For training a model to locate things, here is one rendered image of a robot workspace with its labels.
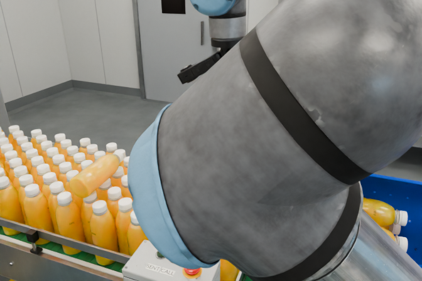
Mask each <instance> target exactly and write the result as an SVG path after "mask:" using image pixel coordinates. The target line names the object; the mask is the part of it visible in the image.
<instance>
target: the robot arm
mask: <svg viewBox="0 0 422 281"><path fill-rule="evenodd" d="M190 2H191V4H192V5H193V7H194V8H195V9H196V10H197V11H198V12H199V13H202V14H204V15H206V16H208V21H209V33H210V37H211V46H213V47H216V48H220V50H219V51H217V52H216V53H214V54H212V55H210V56H208V57H206V58H204V59H202V60H201V61H199V62H197V63H195V64H194V65H188V66H185V67H184V68H183V69H182V70H180V71H181V72H180V73H179V74H177V76H178V78H179V79H180V81H181V83H182V84H184V83H186V82H187V83H190V82H192V81H194V80H195V79H196V78H198V76H200V75H202V74H203V75H202V76H201V77H200V78H199V79H198V80H197V81H196V82H195V83H194V84H193V85H192V86H191V87H190V88H189V89H188V90H187V91H186V92H184V93H183V94H182V95H181V96H180V97H179V98H178V99H177V100H175V101H174V102H173V103H170V104H168V105H167V106H165V107H164V108H163V109H162V110H161V111H160V112H159V114H158V115H157V117H156V120H155V121H154V122H153V123H152V124H151V125H150V126H149V127H148V128H147V129H146V130H145V131H144V132H143V133H142V135H141V136H140V137H139V138H138V140H137V141H136V143H135V145H134V146H133V149H132V151H131V154H130V156H129V162H128V167H127V186H128V190H129V192H130V193H131V196H132V197H133V202H132V207H133V211H134V214H135V216H136V218H137V221H138V223H139V225H140V227H141V229H142V230H143V232H144V234H145V235H146V237H147V238H148V240H149V241H150V242H151V244H152V245H153V246H154V247H155V249H157V251H159V252H160V253H161V254H162V256H164V257H165V258H166V259H168V260H169V261H171V262H172V263H174V264H175V265H178V266H180V267H183V268H187V269H198V268H210V267H213V266H214V265H216V264H217V263H219V262H220V260H221V259H224V260H227V261H229V262H230V263H231V264H233V265H234V266H235V267H236V268H238V269H239V270H240V271H241V272H242V273H244V274H245V275H247V276H248V277H249V278H250V279H251V280H253V281H422V268H421V267H420V266H419V265H418V264H417V263H416V262H415V261H414V260H413V259H412V258H411V257H410V256H409V255H408V254H407V253H406V252H405V251H404V250H403V249H402V248H401V247H400V246H399V245H398V244H397V243H396V242H395V241H394V240H393V239H392V238H391V237H390V236H389V235H388V234H387V233H386V232H385V231H384V230H383V229H382V228H381V227H380V226H379V225H378V224H377V223H376V222H375V221H374V220H373V219H372V218H371V217H370V216H369V215H368V214H367V213H366V212H365V211H364V210H363V209H362V208H363V198H364V196H363V191H362V186H361V183H360V181H361V180H363V179H364V178H366V177H368V176H370V175H371V174H373V173H375V172H376V171H378V170H381V169H383V168H384V167H386V166H387V165H389V164H390V163H392V162H394V161H395V160H396V159H399V158H400V157H401V156H402V155H403V154H404V153H405V152H407V151H408V150H409V149H410V148H411V147H412V146H413V145H414V143H415V142H416V141H417V140H418V139H419V138H420V137H421V136H422V0H282V1H281V2H280V3H279V4H278V5H277V6H276V7H275V8H274V9H273V10H271V11H270V12H269V13H268V14H267V15H266V16H265V17H264V18H263V19H262V20H261V21H260V22H259V23H258V24H257V25H256V26H255V27H254V28H253V29H252V30H251V31H250V32H249V33H248V34H246V0H190ZM204 73H205V74H204Z"/></svg>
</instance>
